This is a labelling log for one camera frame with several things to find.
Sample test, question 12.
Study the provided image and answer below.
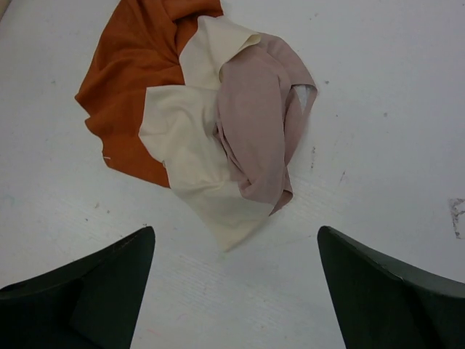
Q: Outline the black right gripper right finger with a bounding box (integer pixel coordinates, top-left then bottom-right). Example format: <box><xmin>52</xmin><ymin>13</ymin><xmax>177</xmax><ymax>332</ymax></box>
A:
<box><xmin>317</xmin><ymin>226</ymin><xmax>464</xmax><ymax>349</ymax></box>

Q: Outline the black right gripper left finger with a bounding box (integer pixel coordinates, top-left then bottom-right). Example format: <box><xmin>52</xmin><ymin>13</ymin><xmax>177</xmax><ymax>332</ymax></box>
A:
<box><xmin>1</xmin><ymin>227</ymin><xmax>155</xmax><ymax>348</ymax></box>

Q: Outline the orange and cream underwear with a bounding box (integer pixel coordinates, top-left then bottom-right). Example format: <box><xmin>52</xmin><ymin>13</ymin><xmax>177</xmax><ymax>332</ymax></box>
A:
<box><xmin>76</xmin><ymin>1</ymin><xmax>272</xmax><ymax>250</ymax></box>

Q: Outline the pink underwear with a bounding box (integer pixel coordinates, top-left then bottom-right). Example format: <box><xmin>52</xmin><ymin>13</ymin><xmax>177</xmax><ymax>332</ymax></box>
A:
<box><xmin>215</xmin><ymin>33</ymin><xmax>318</xmax><ymax>213</ymax></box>

